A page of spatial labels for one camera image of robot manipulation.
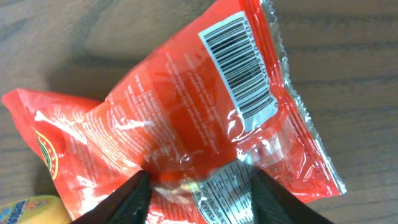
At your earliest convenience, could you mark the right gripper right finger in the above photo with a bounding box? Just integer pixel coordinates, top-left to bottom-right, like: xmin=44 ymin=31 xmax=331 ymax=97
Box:
xmin=249 ymin=169 xmax=333 ymax=224

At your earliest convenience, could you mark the red snack packet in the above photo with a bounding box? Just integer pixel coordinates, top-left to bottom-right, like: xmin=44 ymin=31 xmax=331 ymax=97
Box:
xmin=2 ymin=1 xmax=346 ymax=223

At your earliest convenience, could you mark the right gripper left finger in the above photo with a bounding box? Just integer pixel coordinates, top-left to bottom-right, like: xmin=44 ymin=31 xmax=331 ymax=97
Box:
xmin=72 ymin=170 xmax=152 ymax=224

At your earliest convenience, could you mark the yellow plastic jar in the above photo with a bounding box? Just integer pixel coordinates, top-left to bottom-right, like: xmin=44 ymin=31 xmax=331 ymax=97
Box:
xmin=1 ymin=195 xmax=72 ymax=224

